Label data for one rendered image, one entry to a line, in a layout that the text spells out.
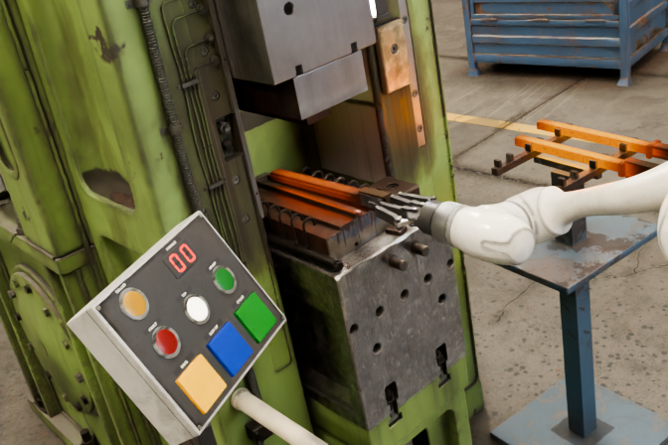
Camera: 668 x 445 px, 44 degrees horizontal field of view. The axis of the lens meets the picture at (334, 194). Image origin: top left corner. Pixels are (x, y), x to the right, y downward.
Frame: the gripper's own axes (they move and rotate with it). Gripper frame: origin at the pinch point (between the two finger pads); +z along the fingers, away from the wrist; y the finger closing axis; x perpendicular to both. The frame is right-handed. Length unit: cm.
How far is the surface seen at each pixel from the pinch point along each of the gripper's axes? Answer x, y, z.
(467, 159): -105, 206, 154
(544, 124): -8, 69, 2
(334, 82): 28.2, -1.6, 5.1
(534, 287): -104, 117, 47
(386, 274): -18.9, -1.5, -1.3
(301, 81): 31.3, -10.3, 5.2
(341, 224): -4.7, -6.9, 5.2
